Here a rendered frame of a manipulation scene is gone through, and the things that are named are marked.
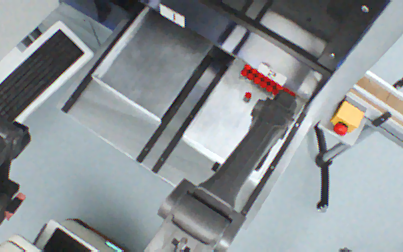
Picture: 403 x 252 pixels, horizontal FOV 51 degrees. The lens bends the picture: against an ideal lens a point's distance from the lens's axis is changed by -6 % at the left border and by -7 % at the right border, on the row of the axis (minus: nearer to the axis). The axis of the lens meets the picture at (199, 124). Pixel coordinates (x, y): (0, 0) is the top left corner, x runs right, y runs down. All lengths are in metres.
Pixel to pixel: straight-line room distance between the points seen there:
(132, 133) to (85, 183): 0.94
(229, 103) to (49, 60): 0.62
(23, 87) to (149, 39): 0.45
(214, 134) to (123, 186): 0.97
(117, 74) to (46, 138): 1.02
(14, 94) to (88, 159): 0.83
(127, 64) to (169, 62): 0.13
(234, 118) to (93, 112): 0.43
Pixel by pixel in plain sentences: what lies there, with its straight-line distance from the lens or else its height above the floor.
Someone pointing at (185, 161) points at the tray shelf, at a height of 0.88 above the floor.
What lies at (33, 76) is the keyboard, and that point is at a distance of 1.56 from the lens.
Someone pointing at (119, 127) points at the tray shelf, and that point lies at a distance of 1.38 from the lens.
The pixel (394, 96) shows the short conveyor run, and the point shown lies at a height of 0.93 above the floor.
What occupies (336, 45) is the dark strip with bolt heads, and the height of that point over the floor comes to 1.33.
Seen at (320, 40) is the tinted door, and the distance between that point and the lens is 1.04.
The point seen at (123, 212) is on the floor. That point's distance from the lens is 2.22.
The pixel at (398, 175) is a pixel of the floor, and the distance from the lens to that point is 2.48.
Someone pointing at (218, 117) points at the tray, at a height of 0.88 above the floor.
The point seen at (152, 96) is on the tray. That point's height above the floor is 0.88.
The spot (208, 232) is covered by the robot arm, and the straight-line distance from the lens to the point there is 0.60.
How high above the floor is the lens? 2.20
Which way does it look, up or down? 74 degrees down
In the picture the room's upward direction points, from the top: 5 degrees clockwise
